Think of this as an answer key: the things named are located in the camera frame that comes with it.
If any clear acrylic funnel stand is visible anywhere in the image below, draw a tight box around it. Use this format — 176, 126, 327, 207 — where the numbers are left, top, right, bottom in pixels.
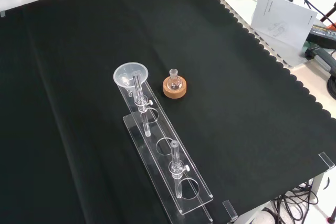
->
117, 74, 214, 224

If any clear glass weighing funnel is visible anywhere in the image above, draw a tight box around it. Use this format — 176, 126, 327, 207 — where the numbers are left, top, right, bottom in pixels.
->
118, 73, 133, 98

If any small round-bottom glass flask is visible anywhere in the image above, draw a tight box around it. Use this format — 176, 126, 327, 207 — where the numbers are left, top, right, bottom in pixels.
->
167, 68, 182, 90

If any black table cloth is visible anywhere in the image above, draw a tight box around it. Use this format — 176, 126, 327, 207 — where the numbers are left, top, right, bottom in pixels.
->
0, 0, 336, 224

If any clear table clamp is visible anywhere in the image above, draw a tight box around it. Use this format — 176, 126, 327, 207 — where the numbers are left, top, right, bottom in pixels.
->
222, 199, 239, 222
318, 152, 336, 169

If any white paper booklet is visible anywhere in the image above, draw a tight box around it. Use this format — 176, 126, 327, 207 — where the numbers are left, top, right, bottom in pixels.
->
250, 0, 318, 49

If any black and green tool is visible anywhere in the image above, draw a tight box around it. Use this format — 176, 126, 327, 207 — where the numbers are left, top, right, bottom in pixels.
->
303, 45, 336, 78

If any black power adapter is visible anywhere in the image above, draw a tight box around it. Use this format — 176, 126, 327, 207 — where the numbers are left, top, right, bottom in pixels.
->
307, 23, 336, 49

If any cork ring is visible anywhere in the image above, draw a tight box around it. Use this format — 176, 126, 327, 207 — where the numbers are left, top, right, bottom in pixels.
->
162, 76, 187, 100

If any black cable bundle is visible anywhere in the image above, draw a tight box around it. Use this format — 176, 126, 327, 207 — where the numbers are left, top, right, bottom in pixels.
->
262, 178, 320, 224

